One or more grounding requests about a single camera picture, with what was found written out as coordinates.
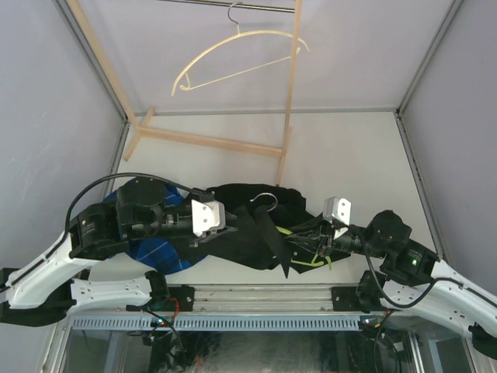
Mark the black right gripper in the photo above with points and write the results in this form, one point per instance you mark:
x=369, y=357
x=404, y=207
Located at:
x=317, y=234

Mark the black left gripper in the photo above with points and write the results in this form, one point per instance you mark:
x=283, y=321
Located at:
x=196, y=240

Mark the green plastic hanger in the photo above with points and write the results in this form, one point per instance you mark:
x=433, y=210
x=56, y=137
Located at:
x=274, y=214

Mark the black button shirt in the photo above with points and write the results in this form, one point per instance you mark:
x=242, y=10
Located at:
x=246, y=246

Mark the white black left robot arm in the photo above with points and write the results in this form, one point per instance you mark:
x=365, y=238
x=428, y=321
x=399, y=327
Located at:
x=46, y=290

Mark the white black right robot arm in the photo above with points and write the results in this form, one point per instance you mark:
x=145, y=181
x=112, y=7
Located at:
x=403, y=275

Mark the blue plaid shirt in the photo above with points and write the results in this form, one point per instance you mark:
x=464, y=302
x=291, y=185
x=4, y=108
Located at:
x=163, y=256

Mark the beige plastic hanger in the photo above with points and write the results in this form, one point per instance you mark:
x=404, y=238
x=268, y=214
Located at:
x=243, y=41

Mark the metal hanging rod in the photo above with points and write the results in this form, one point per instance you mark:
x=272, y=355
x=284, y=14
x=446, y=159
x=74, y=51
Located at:
x=256, y=4

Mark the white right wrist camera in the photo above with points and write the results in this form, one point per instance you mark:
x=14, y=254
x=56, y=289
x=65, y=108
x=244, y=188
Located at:
x=337, y=211

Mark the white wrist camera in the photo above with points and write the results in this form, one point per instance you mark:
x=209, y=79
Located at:
x=207, y=217
x=337, y=211

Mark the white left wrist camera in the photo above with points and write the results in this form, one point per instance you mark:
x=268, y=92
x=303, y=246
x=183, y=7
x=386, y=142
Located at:
x=207, y=217

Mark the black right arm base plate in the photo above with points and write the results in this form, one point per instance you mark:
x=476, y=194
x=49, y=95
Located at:
x=351, y=299

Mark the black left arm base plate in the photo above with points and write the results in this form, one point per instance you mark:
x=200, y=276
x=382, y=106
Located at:
x=179, y=298

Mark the aluminium extrusion rail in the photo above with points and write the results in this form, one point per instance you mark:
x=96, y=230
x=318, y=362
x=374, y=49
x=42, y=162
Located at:
x=264, y=299

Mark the wooden clothes rack frame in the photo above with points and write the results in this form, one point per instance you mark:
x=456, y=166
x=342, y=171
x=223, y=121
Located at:
x=142, y=130

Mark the blue slotted cable duct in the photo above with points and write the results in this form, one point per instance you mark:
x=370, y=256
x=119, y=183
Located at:
x=219, y=323

